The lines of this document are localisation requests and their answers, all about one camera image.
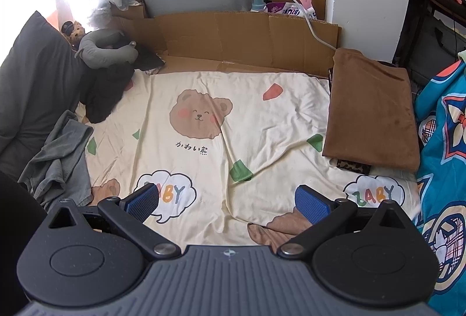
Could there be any grey neck pillow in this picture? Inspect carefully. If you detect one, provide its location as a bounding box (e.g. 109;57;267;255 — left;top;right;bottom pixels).
75;29;138;68

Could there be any white plastic bag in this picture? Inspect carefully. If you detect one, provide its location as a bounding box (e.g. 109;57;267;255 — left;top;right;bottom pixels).
87;0;146;26

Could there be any grey bag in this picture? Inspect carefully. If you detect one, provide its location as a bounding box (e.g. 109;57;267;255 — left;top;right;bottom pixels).
404;10;466;73

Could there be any teal cartoon print blanket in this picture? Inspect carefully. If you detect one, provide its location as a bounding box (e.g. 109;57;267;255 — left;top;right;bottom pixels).
413;58;466;315

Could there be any dark grey pillow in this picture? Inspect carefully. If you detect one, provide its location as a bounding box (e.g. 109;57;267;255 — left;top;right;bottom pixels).
0;10;91;171

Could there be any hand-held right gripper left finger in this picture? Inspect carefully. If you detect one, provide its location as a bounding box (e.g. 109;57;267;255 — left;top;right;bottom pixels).
47;183;181;259

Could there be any small teddy bear toy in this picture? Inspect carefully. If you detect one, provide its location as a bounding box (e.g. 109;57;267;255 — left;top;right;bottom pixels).
60;21;86;47

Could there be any grey t-shirt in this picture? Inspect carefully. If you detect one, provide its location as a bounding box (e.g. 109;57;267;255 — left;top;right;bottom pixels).
17;110;95;211

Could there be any black cloth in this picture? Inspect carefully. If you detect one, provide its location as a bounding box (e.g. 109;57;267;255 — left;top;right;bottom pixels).
78;47;166;124

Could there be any leopard print cloth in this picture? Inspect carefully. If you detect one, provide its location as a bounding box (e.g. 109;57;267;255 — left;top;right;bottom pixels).
336;158;372;175

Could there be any cream bear print bed sheet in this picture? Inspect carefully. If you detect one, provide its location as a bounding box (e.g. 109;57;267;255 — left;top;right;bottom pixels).
75;70;425;247

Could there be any purple and white refill pouch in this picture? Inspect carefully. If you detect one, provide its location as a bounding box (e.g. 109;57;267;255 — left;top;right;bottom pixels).
266;1;317;20

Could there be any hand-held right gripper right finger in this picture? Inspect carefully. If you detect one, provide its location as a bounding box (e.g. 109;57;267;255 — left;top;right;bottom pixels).
277;185;412;259

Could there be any brown t-shirt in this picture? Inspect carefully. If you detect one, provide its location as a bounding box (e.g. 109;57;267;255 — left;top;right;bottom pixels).
322;48;421;173

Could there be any flattened cardboard sheet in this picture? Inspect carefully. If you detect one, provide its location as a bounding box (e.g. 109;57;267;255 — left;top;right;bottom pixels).
109;10;343;78

